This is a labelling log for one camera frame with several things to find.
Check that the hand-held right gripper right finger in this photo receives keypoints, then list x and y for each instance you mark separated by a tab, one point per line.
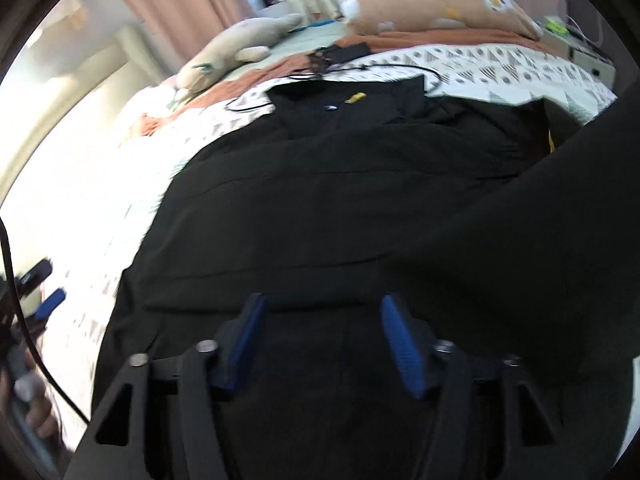
402	345

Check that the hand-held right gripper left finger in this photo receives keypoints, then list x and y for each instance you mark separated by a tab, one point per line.
245	345

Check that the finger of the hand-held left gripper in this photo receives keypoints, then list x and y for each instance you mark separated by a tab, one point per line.
35	275
52	302

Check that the black large garment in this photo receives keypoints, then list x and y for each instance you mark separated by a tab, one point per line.
325	200

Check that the person's left hand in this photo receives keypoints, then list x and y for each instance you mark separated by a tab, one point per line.
42	417

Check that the orange bed sheet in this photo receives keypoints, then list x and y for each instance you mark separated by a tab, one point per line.
225	92

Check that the white geometric patterned blanket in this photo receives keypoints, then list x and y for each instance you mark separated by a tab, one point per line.
500	67

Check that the cream plush toy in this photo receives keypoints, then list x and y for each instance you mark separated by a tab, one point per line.
225	50

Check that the black pouch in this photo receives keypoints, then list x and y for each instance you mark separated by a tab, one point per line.
345	52

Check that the light green bed sheet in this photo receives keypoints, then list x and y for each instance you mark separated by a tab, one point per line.
295	42

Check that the pink curtain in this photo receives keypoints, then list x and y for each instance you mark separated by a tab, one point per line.
185	0

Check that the white nightstand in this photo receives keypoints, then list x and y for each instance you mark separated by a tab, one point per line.
580	55

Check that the peach printed pillow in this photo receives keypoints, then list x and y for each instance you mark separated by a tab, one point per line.
430	0

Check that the cream padded bed frame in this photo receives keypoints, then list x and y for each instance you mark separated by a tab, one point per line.
100	75

